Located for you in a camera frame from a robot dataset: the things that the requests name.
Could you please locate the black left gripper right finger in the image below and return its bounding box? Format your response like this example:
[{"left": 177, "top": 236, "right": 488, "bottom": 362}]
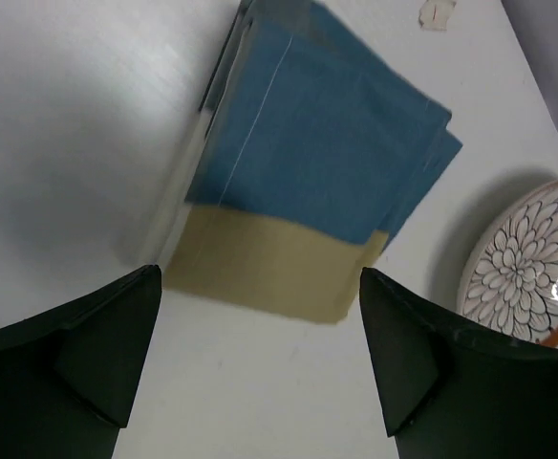
[{"left": 359, "top": 268, "right": 558, "bottom": 458}]

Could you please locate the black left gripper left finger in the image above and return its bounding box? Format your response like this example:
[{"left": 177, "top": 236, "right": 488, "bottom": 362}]
[{"left": 0, "top": 265, "right": 161, "bottom": 458}]

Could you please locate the floral ceramic plate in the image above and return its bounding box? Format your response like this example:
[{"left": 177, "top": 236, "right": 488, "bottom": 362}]
[{"left": 457, "top": 181, "right": 558, "bottom": 347}]

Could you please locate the blue and beige placemat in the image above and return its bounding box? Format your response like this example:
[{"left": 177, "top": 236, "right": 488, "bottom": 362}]
[{"left": 163, "top": 1, "right": 461, "bottom": 323}]

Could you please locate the small tape scrap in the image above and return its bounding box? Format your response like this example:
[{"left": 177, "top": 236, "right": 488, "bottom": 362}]
[{"left": 418, "top": 0, "right": 457, "bottom": 32}]

